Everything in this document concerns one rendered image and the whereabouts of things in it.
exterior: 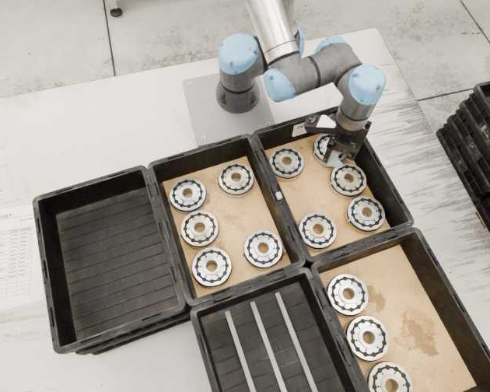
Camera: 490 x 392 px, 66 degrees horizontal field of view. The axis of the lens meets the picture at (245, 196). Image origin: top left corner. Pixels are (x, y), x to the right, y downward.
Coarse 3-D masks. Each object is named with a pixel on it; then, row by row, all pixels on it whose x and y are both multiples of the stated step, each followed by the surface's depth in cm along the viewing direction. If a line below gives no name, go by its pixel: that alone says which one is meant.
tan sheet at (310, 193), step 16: (288, 144) 115; (304, 144) 115; (304, 160) 113; (304, 176) 111; (320, 176) 111; (288, 192) 108; (304, 192) 108; (320, 192) 108; (368, 192) 109; (304, 208) 106; (320, 208) 106; (336, 208) 106; (336, 224) 105; (384, 224) 105; (336, 240) 103; (352, 240) 103
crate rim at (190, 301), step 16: (208, 144) 103; (224, 144) 103; (160, 160) 101; (272, 192) 99; (160, 208) 95; (288, 224) 94; (176, 256) 90; (272, 272) 89; (224, 288) 87; (240, 288) 87; (192, 304) 86
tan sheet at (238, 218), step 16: (240, 160) 112; (192, 176) 110; (208, 176) 110; (208, 192) 108; (256, 192) 108; (208, 208) 106; (224, 208) 106; (240, 208) 106; (256, 208) 106; (176, 224) 104; (224, 224) 104; (240, 224) 104; (256, 224) 104; (272, 224) 104; (224, 240) 102; (240, 240) 102; (192, 256) 100; (240, 256) 101; (288, 256) 101; (240, 272) 99; (256, 272) 99
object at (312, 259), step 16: (320, 112) 108; (272, 128) 105; (256, 144) 103; (368, 144) 104; (272, 176) 99; (384, 176) 100; (288, 208) 95; (368, 240) 92; (304, 256) 91; (320, 256) 91
